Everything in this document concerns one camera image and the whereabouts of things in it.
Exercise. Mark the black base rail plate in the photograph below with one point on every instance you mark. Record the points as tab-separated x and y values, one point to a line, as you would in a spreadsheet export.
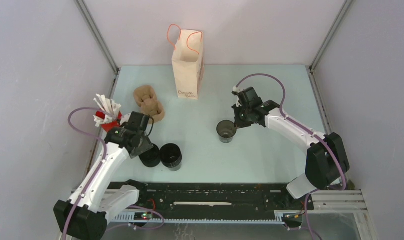
212	202

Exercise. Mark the white paper bag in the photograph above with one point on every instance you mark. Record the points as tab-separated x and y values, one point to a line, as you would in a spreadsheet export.
187	62

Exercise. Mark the black takeout cup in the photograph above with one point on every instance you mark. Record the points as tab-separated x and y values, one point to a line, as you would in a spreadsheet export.
226	130

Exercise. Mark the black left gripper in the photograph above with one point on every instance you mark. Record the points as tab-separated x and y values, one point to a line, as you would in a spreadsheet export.
147	145

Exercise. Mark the black cup stack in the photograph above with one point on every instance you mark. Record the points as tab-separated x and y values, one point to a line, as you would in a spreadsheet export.
171	156

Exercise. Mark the red cup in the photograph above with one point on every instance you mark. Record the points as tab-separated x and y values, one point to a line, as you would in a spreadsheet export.
106	125

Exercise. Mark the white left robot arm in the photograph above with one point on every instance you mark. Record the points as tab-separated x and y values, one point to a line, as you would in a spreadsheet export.
86	213

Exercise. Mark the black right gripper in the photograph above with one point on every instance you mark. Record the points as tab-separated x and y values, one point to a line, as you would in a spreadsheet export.
237	123

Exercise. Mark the brown pulp cup carrier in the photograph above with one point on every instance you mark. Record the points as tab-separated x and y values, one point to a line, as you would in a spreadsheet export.
146	99

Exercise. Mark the aluminium frame post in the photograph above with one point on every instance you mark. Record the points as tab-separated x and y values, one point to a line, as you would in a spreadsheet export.
345	8
92	25

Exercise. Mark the aluminium frame post right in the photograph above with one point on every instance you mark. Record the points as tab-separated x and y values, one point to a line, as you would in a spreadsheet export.
345	8

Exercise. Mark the aluminium frame post left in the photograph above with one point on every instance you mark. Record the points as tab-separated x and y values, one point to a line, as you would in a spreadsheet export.
92	25

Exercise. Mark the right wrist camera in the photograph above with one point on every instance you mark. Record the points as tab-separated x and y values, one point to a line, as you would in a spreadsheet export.
246	98

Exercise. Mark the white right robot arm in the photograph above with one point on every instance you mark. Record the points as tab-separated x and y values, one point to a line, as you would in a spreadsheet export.
326	160

